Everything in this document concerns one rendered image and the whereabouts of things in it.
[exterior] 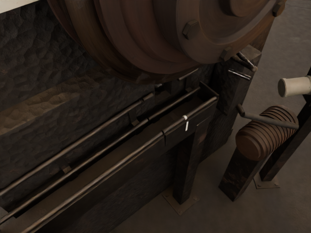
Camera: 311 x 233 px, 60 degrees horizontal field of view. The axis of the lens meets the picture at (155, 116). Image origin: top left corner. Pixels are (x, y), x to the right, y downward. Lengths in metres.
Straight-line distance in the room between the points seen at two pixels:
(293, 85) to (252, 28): 0.46
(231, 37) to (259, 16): 0.07
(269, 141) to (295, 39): 1.54
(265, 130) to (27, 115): 0.73
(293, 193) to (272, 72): 0.87
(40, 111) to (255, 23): 0.42
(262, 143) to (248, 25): 0.54
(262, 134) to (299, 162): 0.69
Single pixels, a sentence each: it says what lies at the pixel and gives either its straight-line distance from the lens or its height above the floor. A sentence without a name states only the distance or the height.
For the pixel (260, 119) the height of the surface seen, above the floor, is 0.58.
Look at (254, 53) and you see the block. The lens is 0.81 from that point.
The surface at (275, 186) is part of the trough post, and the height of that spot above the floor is 0.01.
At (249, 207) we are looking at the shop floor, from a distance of 1.43.
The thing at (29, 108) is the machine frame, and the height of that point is 0.87.
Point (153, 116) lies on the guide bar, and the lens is 0.73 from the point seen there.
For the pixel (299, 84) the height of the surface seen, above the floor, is 0.69.
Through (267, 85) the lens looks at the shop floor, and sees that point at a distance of 1.94.
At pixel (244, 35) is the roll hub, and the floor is 1.01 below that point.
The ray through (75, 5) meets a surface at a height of 1.11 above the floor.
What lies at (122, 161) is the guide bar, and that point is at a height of 0.70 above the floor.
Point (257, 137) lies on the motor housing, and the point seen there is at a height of 0.53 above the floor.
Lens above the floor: 1.28
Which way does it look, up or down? 52 degrees down
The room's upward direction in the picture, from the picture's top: straight up
